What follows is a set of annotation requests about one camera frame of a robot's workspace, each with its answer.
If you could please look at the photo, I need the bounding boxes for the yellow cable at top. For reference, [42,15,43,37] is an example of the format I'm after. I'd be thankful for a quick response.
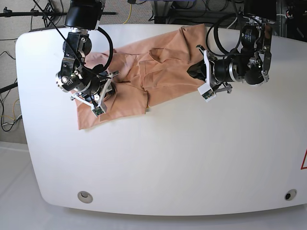
[123,4,133,25]

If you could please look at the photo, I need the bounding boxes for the yellow cable at left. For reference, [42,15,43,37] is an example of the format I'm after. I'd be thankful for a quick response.
[1,98,22,122]

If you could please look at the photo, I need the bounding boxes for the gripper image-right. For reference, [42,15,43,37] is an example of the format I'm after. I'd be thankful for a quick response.
[187,45,232,94]

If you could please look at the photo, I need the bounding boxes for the silver left table grommet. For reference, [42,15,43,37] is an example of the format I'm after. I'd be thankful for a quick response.
[77,191,93,204]

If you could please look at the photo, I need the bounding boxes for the yellow cable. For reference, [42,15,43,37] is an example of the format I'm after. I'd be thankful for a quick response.
[1,98,22,122]
[123,4,133,25]

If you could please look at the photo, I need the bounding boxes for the peach pink T-shirt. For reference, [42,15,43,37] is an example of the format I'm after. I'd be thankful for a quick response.
[76,24,207,130]

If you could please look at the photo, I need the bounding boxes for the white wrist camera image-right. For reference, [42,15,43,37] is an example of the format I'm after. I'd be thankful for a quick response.
[198,84,216,103]

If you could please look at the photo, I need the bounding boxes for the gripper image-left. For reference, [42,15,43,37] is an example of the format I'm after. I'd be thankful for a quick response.
[70,71,119,109]

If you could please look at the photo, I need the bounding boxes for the black tripod stand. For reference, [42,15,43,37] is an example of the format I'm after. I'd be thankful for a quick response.
[0,7,117,18]

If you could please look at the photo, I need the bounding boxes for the dark right table grommet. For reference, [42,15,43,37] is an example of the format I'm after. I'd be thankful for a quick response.
[284,189,297,201]

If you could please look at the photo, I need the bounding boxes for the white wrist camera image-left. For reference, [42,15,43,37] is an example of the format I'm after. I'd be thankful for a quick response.
[91,104,107,117]

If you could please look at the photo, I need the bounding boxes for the grey robot base frame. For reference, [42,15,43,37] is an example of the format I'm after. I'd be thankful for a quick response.
[148,0,199,24]

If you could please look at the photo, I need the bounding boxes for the black cable on arm image-right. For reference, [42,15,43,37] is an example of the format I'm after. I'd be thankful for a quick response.
[206,0,245,59]

